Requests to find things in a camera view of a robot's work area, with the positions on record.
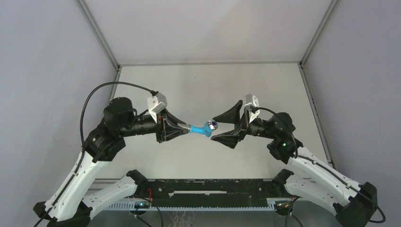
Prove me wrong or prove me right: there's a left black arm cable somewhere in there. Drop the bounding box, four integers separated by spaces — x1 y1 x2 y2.
31 81 159 227

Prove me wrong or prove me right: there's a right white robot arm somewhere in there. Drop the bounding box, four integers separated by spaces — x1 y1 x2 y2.
211 101 379 227

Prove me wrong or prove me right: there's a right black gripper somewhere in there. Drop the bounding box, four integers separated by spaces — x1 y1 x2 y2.
211 99 277 149

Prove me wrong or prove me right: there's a small metal pipe fitting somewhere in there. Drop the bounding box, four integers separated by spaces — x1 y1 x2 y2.
178 123 191 133

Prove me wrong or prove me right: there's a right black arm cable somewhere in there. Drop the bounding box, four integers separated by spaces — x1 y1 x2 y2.
252 107 386 224

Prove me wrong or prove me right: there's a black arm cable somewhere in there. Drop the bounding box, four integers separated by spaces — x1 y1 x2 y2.
31 81 159 227
252 107 386 224

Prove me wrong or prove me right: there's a white slotted cable duct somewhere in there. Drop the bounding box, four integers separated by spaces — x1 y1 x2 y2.
105 200 277 211

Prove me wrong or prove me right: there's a blue plastic water faucet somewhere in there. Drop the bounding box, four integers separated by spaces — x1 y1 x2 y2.
189 119 218 138

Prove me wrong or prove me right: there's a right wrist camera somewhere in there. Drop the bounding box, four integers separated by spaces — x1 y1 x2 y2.
243 94 260 123

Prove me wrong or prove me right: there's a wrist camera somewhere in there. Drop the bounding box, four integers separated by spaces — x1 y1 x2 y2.
243 94 260 123
147 92 167 123

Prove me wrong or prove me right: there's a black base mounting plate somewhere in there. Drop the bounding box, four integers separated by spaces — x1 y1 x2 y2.
126 170 293 206

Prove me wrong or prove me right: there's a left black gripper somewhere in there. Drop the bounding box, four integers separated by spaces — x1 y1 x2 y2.
119 108 188 143

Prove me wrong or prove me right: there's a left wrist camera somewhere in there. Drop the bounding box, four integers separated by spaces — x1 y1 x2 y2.
147 92 167 123

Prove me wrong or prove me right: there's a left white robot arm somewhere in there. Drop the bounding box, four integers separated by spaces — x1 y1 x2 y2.
34 97 191 227

